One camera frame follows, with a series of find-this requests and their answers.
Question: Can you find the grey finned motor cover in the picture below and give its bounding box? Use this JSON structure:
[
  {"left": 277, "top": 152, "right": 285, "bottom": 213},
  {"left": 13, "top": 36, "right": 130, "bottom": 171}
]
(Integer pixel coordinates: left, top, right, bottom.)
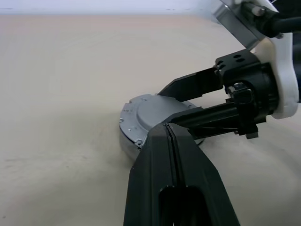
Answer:
[{"left": 119, "top": 93, "right": 204, "bottom": 148}]

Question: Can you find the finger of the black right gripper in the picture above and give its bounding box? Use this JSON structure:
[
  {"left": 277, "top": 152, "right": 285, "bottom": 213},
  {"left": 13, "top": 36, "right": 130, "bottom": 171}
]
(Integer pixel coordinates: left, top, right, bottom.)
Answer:
[
  {"left": 164, "top": 101, "right": 239, "bottom": 139},
  {"left": 157, "top": 67, "right": 223, "bottom": 98}
]

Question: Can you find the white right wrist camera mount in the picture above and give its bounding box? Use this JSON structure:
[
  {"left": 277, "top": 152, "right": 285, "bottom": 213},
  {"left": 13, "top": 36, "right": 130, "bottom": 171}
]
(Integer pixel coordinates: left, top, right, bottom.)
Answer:
[{"left": 211, "top": 0, "right": 298, "bottom": 118}]

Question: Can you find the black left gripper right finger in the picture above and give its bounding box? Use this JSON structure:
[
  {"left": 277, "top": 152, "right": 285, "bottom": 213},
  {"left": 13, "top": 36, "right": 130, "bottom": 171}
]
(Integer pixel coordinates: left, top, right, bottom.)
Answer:
[{"left": 167, "top": 123, "right": 241, "bottom": 226}]

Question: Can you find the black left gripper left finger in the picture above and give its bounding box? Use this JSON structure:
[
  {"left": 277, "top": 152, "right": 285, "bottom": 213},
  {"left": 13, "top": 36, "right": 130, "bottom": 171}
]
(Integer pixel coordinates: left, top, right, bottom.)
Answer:
[{"left": 123, "top": 122, "right": 177, "bottom": 226}]

